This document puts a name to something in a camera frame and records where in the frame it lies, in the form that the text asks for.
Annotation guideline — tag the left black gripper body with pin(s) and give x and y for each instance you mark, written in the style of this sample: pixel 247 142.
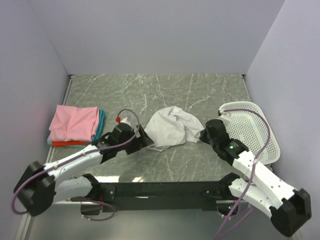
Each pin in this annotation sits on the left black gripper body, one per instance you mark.
pixel 125 145

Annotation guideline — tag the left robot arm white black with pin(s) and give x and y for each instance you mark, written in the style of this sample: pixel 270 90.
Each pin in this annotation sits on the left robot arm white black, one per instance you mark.
pixel 42 185

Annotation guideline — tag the pink folded t shirt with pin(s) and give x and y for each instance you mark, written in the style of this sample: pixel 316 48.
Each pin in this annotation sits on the pink folded t shirt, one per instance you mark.
pixel 72 123

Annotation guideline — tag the orange folded t shirt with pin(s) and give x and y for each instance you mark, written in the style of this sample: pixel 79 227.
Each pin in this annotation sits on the orange folded t shirt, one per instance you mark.
pixel 80 144

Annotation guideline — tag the white t shirt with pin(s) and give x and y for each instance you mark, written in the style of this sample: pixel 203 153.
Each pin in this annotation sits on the white t shirt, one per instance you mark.
pixel 172 126

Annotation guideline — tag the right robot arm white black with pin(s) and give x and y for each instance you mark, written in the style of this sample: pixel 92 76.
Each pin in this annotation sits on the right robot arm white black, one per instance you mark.
pixel 288 208

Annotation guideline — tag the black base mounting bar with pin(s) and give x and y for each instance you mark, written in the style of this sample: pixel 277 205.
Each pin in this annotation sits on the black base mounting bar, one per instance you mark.
pixel 106 197

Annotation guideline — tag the teal folded t shirt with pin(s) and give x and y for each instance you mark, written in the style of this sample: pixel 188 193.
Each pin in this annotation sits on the teal folded t shirt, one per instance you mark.
pixel 98 130

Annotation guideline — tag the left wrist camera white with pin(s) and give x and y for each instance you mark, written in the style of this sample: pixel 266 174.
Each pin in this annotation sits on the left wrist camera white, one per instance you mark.
pixel 124 120

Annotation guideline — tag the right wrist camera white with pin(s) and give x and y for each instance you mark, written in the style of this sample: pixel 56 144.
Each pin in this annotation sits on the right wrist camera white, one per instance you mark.
pixel 225 117

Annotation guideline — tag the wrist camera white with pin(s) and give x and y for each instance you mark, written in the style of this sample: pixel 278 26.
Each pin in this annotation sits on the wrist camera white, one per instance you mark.
pixel 124 120
pixel 225 117

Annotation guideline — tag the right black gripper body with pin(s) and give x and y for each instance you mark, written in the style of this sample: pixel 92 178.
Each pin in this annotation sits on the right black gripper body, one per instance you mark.
pixel 214 146

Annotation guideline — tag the white perforated plastic basket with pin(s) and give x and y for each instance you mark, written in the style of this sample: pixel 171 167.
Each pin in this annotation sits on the white perforated plastic basket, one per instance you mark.
pixel 248 125

